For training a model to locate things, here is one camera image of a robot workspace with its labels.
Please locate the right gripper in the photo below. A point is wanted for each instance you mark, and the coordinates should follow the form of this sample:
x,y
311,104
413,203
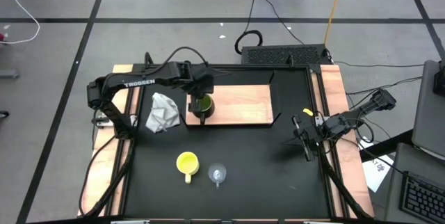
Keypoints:
x,y
311,133

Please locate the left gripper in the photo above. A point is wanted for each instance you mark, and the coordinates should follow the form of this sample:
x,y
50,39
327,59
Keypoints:
x,y
200,78

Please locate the black mug green inside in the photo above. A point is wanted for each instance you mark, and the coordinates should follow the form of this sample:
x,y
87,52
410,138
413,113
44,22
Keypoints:
x,y
206,104

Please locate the yellow mug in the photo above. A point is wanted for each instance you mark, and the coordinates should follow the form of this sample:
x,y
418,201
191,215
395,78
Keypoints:
x,y
187,163

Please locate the clear glass cup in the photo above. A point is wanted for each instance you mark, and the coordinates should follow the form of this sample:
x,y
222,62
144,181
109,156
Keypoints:
x,y
217,172

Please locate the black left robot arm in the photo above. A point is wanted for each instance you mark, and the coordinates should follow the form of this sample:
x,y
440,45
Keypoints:
x,y
139,79

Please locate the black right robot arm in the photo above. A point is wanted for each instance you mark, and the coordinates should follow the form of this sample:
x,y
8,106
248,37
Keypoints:
x,y
365,111

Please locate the small yellow tag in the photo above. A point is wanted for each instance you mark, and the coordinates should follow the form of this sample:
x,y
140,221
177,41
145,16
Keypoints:
x,y
307,112

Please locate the grey white cloth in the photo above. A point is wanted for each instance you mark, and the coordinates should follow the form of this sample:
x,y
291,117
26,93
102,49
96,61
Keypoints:
x,y
161,112

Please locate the light wooden side panel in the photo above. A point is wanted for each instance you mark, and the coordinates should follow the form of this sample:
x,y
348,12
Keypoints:
x,y
120,71
332,78

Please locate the white paper sheet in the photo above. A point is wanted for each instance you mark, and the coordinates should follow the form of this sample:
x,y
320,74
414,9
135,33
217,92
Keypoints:
x,y
377,175

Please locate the black desk leg bar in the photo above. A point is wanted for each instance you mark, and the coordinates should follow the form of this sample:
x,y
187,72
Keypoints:
x,y
386,146

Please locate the black perforated computer case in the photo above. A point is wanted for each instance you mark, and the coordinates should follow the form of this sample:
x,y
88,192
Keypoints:
x,y
278,55

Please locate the silver black base clamp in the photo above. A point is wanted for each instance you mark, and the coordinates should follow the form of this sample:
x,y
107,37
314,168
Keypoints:
x,y
102,121

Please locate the grey desk top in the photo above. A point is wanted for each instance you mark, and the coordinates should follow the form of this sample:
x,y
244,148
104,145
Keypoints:
x,y
427,119
396,182

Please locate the black keyboard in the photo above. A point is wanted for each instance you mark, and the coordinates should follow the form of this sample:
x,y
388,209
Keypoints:
x,y
422,199

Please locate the black desk device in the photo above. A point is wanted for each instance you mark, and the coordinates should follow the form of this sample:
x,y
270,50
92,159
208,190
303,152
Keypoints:
x,y
439,81

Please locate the short grey metal foot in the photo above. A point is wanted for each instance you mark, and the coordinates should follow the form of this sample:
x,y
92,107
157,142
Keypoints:
x,y
8,74

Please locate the black aluminium table frame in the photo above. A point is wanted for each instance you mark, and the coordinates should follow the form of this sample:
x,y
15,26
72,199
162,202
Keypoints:
x,y
260,66

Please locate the white flat bracket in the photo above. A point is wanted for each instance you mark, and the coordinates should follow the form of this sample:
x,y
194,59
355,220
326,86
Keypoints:
x,y
130,222

